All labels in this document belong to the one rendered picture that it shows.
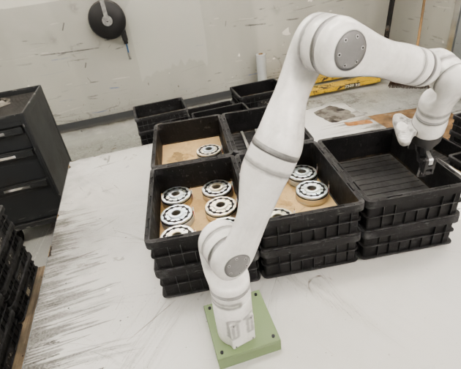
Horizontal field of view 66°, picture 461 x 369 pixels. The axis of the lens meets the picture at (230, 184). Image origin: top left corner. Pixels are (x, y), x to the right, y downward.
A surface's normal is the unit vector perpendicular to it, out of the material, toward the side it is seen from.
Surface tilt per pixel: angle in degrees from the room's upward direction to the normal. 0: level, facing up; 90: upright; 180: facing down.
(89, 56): 90
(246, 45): 90
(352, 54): 92
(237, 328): 92
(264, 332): 3
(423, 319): 0
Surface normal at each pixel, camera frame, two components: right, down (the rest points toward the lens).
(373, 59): 0.49, 0.52
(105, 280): -0.11, -0.83
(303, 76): 0.47, 0.30
